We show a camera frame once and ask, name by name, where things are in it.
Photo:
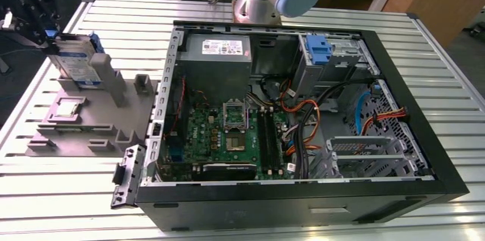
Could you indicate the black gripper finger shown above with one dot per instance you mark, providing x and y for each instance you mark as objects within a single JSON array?
[
  {"x": 34, "y": 16},
  {"x": 50, "y": 8}
]

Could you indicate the hard disk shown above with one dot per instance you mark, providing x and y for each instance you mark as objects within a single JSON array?
[{"x": 78, "y": 63}]

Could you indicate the metal disk bay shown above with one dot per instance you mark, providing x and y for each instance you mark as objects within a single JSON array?
[{"x": 364, "y": 158}]

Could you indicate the silver CPU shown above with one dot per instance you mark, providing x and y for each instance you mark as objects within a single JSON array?
[{"x": 67, "y": 108}]

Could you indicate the green RAM stick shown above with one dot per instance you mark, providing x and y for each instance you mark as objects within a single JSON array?
[{"x": 72, "y": 129}]

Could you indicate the grey parts rack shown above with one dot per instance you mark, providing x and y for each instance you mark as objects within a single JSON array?
[{"x": 102, "y": 121}]

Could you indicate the grey power supply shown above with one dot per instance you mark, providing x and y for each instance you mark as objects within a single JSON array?
[{"x": 216, "y": 79}]

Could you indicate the grey slot retainer latch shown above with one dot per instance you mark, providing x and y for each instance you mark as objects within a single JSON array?
[{"x": 128, "y": 172}]

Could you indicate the green motherboard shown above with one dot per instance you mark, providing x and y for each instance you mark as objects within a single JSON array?
[{"x": 204, "y": 138}]

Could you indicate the thin locking lever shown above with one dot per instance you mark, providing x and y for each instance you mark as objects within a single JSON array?
[{"x": 248, "y": 120}]

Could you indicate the CPU socket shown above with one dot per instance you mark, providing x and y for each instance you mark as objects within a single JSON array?
[{"x": 236, "y": 143}]

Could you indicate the black RAM slot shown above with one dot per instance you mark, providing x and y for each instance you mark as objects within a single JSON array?
[
  {"x": 266, "y": 141},
  {"x": 275, "y": 141}
]

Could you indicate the black graphics card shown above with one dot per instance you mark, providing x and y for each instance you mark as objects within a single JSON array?
[{"x": 227, "y": 171}]

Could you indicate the metal drive cage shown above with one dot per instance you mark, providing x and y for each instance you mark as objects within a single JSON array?
[{"x": 315, "y": 79}]

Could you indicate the white label tag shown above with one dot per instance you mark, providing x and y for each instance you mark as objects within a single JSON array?
[{"x": 291, "y": 167}]

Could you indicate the black PC case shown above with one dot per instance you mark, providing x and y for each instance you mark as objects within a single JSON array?
[{"x": 266, "y": 209}]

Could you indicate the wooden cabinet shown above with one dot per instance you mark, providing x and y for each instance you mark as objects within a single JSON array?
[{"x": 447, "y": 2}]

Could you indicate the chair wheel base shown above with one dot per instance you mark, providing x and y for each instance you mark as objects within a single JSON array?
[{"x": 479, "y": 29}]

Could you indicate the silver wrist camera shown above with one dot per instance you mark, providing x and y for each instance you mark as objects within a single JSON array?
[{"x": 7, "y": 20}]

